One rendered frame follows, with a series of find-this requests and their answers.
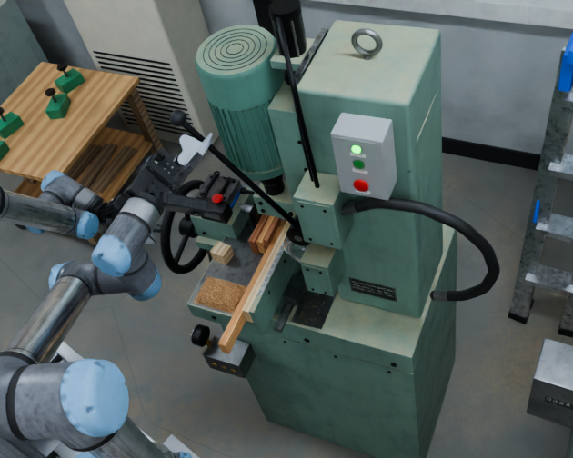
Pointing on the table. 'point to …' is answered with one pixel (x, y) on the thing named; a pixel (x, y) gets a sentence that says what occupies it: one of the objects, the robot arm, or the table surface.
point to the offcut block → (222, 253)
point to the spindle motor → (243, 95)
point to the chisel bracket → (276, 202)
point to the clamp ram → (251, 213)
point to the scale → (271, 270)
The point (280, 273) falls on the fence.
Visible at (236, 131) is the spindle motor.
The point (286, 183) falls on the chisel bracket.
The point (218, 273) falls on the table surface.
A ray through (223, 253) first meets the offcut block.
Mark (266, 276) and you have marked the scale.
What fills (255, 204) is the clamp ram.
